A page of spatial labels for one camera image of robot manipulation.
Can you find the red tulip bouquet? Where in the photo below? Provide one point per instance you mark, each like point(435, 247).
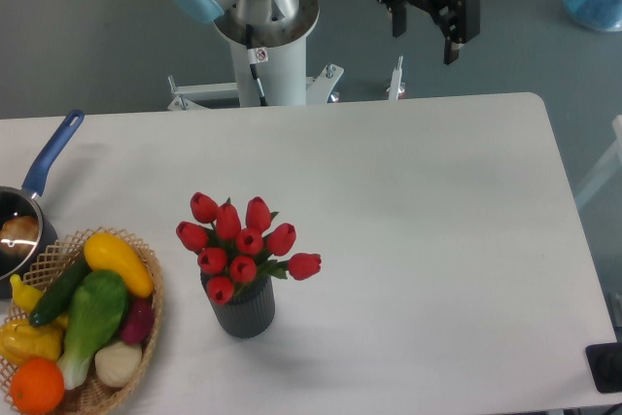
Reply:
point(234, 254)

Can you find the dark grey ribbed vase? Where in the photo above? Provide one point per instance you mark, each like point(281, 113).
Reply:
point(249, 314)

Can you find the black device at table edge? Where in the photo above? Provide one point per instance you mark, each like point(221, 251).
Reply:
point(605, 365)

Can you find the yellow squash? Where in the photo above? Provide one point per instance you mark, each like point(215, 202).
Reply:
point(105, 251)

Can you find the purple red onion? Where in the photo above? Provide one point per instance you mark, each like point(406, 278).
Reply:
point(138, 322)

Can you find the green bok choy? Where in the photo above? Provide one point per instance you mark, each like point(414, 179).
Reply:
point(95, 313)

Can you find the brown bread roll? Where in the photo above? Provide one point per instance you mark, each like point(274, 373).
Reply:
point(19, 236)

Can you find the green cucumber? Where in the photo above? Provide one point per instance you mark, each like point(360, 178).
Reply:
point(57, 298)

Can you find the white garlic bulb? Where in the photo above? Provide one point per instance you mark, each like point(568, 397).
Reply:
point(116, 363)

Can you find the yellow banana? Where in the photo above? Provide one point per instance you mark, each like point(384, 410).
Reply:
point(24, 299)

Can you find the yellow bell pepper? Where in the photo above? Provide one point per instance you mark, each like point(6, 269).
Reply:
point(20, 342)

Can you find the orange fruit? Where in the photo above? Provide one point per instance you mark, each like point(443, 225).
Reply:
point(37, 387)

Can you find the white frame at right edge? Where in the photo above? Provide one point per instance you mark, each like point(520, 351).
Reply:
point(608, 164)

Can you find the blue handled saucepan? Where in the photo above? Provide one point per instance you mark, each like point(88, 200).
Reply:
point(24, 200)

